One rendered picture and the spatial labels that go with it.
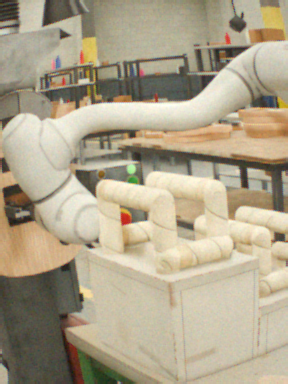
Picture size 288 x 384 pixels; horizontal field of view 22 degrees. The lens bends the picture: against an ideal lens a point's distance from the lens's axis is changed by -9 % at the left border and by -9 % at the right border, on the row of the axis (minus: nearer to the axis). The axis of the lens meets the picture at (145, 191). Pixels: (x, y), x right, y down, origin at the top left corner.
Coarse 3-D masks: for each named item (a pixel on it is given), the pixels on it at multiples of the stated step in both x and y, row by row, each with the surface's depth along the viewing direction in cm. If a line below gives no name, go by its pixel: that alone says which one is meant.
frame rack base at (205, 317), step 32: (96, 256) 119; (128, 256) 116; (96, 288) 121; (128, 288) 110; (160, 288) 101; (192, 288) 100; (224, 288) 103; (256, 288) 106; (128, 320) 112; (160, 320) 103; (192, 320) 101; (224, 320) 104; (256, 320) 106; (128, 352) 115; (160, 352) 104; (192, 352) 102; (224, 352) 104; (256, 352) 107
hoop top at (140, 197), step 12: (108, 180) 117; (108, 192) 114; (120, 192) 110; (132, 192) 107; (144, 192) 104; (156, 192) 102; (168, 192) 102; (120, 204) 112; (132, 204) 107; (144, 204) 104
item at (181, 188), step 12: (156, 180) 118; (168, 180) 115; (180, 180) 112; (192, 180) 110; (204, 180) 108; (216, 180) 107; (180, 192) 112; (192, 192) 109; (204, 192) 106; (216, 192) 105
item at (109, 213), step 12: (96, 192) 117; (108, 204) 116; (108, 216) 117; (120, 216) 118; (108, 228) 117; (120, 228) 118; (108, 240) 117; (120, 240) 118; (108, 252) 118; (120, 252) 118
